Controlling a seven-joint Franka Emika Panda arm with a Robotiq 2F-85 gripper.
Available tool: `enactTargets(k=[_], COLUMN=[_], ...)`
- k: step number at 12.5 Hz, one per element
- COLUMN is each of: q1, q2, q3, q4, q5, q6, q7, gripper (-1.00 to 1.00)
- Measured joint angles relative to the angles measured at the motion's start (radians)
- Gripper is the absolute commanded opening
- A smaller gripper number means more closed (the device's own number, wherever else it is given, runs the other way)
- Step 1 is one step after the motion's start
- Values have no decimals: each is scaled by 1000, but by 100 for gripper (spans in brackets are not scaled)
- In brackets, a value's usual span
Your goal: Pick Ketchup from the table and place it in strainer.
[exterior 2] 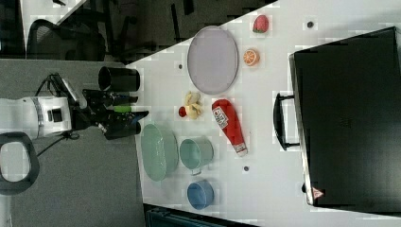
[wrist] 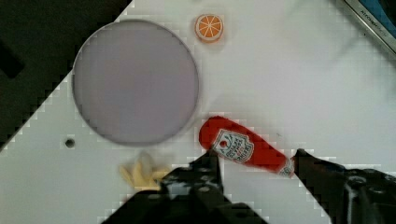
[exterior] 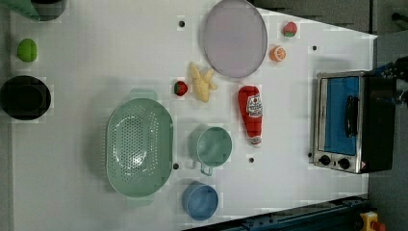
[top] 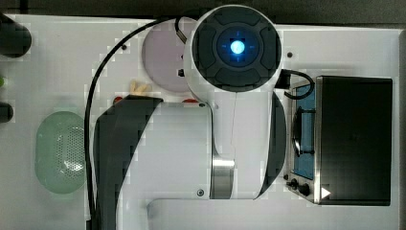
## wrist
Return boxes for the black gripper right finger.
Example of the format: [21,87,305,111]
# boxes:
[292,148,396,224]

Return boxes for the yellow plush banana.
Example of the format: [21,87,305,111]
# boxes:
[119,152,170,191]

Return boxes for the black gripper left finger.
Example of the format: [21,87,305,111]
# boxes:
[102,150,268,224]

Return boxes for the round lavender plate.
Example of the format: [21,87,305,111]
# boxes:
[73,20,199,146]

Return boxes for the red plush ketchup bottle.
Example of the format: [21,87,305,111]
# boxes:
[198,116,294,177]

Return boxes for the toaster oven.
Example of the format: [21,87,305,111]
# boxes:
[339,0,396,54]

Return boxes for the orange slice toy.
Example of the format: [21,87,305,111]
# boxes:
[194,14,224,43]

